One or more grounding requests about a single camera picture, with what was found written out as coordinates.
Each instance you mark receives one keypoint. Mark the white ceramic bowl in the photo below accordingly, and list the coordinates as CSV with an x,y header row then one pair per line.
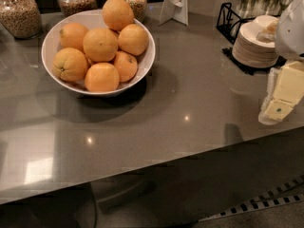
x,y
93,19

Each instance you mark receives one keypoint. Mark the left glass cereal jar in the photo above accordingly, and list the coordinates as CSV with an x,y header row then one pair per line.
x,y
21,18

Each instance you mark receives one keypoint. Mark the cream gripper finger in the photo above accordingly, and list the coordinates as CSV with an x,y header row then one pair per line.
x,y
285,89
267,34

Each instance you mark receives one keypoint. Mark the black wire rack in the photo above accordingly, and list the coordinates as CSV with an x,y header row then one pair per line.
x,y
228,24

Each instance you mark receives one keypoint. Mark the stack of white plates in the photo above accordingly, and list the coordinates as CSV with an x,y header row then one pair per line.
x,y
250,51

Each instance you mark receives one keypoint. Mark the middle glass cereal jar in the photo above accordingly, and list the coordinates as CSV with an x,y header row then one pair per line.
x,y
77,0

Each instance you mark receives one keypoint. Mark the orange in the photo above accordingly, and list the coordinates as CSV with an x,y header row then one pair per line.
x,y
133,39
100,44
126,64
70,65
117,14
72,35
102,77

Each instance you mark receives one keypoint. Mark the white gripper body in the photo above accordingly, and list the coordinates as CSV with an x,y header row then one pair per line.
x,y
291,32

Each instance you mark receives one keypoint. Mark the glass cups in background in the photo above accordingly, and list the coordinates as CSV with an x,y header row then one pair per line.
x,y
254,8

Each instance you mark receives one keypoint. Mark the white folded card stand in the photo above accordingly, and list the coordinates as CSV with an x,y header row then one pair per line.
x,y
174,10

